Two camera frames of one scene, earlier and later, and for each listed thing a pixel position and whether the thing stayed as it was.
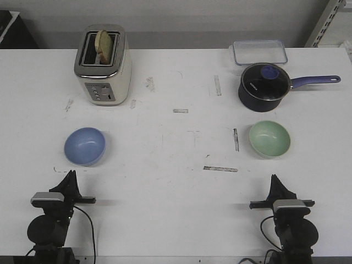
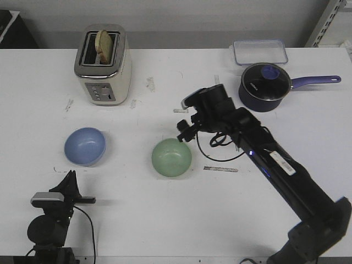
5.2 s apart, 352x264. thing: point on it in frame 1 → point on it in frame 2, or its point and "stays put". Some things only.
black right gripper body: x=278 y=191 → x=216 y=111
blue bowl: x=84 y=146 stays put
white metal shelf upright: x=324 y=22 stays put
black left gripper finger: x=74 y=189 stays put
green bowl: x=269 y=138 → x=171 y=158
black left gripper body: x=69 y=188 stays put
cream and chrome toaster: x=105 y=84 stays put
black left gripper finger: x=69 y=185 stays put
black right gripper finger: x=278 y=191 → x=189 y=133
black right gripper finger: x=275 y=192 → x=181 y=125
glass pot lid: x=265 y=81 stays put
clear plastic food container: x=258 y=51 stays put
